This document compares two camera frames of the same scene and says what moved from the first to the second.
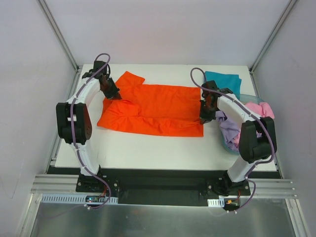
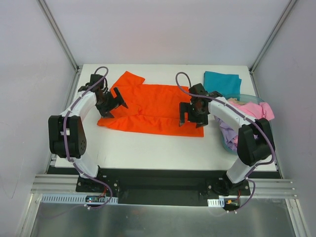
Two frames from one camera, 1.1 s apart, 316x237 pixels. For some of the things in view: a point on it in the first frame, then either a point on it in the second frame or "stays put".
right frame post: [271, 36] stays put
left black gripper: [112, 92] -> [111, 104]
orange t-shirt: [156, 109] stays put
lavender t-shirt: [230, 131] stays put
